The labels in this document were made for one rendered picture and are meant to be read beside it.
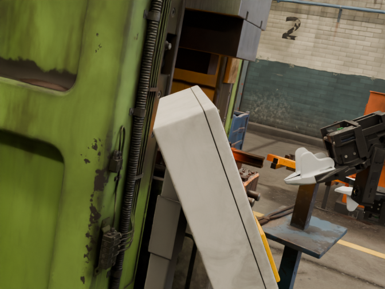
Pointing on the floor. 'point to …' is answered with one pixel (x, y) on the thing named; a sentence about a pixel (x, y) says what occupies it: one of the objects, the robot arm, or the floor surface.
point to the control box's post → (164, 276)
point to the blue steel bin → (238, 129)
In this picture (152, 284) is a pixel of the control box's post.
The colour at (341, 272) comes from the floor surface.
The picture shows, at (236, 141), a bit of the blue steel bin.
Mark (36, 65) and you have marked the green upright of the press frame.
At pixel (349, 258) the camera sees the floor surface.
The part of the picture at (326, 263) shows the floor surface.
